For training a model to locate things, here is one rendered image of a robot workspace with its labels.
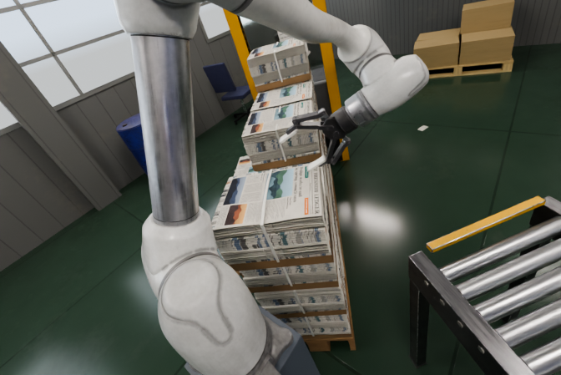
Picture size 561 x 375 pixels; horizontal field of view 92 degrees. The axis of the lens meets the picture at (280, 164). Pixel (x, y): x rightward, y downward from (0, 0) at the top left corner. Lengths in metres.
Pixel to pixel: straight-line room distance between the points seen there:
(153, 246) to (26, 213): 3.34
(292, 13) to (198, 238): 0.48
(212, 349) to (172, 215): 0.26
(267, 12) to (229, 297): 0.47
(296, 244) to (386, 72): 0.57
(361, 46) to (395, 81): 0.13
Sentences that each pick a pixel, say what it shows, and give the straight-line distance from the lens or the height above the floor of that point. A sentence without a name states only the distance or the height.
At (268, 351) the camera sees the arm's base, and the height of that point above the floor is 1.04.
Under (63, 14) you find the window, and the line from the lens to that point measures 3.89.
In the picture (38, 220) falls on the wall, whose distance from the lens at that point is 4.00.
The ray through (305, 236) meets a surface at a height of 0.98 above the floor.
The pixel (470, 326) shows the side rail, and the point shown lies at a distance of 0.96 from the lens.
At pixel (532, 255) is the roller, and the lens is 1.13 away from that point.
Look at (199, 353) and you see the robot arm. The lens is 0.57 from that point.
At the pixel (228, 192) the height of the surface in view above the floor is 1.06.
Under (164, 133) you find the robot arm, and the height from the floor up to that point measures 1.47.
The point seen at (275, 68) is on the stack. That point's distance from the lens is 1.87.
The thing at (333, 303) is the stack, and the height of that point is 0.48.
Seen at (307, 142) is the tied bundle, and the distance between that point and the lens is 1.38.
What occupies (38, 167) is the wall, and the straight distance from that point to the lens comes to 3.85.
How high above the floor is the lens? 1.65
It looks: 33 degrees down
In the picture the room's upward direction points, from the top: 18 degrees counter-clockwise
